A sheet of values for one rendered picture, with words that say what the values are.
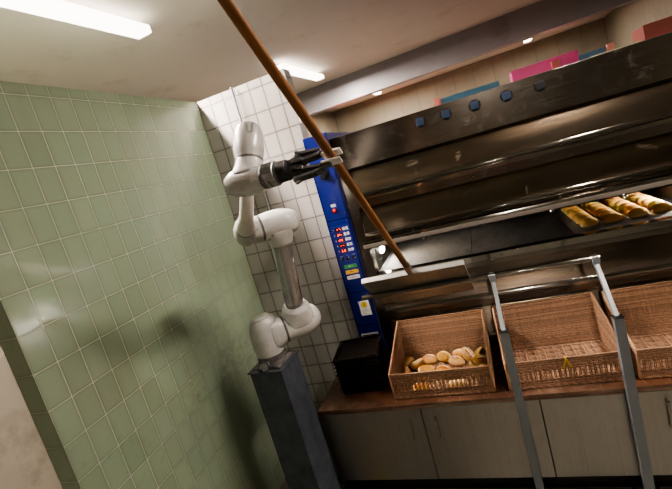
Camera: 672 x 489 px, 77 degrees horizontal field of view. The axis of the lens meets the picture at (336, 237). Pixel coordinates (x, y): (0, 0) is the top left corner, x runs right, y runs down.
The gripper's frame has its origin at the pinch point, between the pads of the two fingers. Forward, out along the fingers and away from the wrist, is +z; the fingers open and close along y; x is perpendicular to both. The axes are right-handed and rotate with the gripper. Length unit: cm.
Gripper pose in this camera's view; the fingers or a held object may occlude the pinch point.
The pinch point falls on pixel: (331, 157)
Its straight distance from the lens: 142.6
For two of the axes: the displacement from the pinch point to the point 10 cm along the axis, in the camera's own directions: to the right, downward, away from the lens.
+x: -4.0, -4.4, -8.0
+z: 9.2, -2.0, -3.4
